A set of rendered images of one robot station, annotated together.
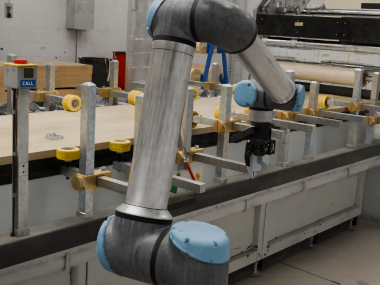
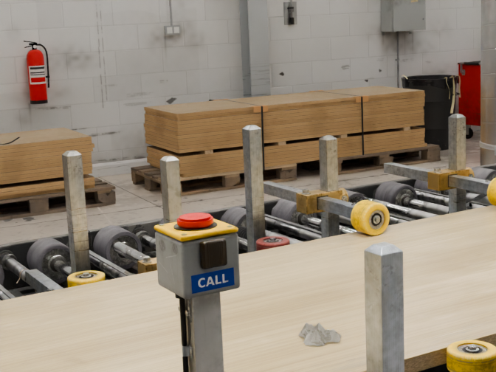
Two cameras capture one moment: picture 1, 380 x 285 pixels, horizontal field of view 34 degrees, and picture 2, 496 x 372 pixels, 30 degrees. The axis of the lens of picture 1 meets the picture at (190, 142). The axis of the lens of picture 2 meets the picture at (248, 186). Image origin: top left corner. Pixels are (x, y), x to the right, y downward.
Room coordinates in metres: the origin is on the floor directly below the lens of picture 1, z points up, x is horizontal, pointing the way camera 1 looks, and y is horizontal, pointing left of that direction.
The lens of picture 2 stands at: (0.90, 0.10, 1.45)
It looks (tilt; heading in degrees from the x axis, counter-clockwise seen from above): 11 degrees down; 21
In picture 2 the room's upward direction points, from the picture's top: 3 degrees counter-clockwise
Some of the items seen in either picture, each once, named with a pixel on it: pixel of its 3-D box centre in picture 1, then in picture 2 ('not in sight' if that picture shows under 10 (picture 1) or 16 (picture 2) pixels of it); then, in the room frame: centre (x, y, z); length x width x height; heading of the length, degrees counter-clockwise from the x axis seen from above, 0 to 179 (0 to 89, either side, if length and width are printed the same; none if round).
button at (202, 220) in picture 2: (20, 62); (195, 224); (1.81, 0.50, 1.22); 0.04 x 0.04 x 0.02
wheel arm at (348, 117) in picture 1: (331, 114); not in sight; (3.14, -0.71, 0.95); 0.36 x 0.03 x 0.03; 50
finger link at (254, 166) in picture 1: (254, 167); not in sight; (2.21, -0.24, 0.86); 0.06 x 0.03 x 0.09; 50
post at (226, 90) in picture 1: (223, 140); not in sight; (2.59, -0.14, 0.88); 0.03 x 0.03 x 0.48; 50
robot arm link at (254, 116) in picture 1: (260, 116); not in sight; (2.23, -0.25, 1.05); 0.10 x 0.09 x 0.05; 140
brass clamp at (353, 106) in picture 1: (357, 106); not in sight; (3.57, -0.95, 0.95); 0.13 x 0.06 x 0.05; 140
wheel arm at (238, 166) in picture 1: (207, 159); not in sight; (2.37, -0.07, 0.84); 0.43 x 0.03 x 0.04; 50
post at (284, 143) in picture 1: (286, 119); not in sight; (2.97, -0.46, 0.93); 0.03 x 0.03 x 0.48; 50
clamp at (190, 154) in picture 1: (187, 155); not in sight; (2.41, 0.01, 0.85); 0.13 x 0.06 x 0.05; 140
